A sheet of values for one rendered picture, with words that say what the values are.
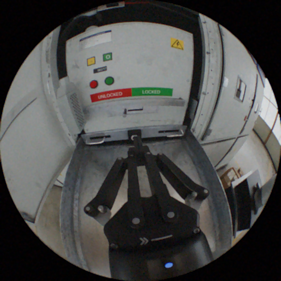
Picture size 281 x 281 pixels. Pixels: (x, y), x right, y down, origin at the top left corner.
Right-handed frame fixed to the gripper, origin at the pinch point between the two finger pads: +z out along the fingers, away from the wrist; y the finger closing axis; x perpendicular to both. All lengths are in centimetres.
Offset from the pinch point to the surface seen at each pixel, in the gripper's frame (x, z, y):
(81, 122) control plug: 4.8, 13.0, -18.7
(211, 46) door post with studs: 37.1, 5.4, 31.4
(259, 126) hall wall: -15, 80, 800
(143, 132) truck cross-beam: -5.0, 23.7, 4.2
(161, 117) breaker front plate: 2.1, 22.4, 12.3
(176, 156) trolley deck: -14.1, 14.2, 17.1
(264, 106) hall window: 135, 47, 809
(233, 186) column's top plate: -33, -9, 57
